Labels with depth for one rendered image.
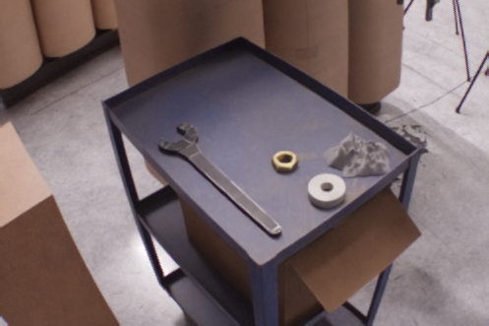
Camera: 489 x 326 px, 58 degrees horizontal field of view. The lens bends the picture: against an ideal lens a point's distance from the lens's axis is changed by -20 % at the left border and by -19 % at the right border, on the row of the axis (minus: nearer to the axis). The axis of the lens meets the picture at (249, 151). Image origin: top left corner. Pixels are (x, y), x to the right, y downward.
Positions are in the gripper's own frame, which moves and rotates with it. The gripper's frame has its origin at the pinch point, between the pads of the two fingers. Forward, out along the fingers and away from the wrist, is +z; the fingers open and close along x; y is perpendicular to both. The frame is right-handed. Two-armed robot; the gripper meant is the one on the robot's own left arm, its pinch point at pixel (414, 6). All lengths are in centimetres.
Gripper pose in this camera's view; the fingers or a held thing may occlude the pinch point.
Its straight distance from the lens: 164.4
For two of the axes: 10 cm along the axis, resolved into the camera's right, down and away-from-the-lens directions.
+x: -5.2, -5.4, 6.6
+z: 0.6, 7.5, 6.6
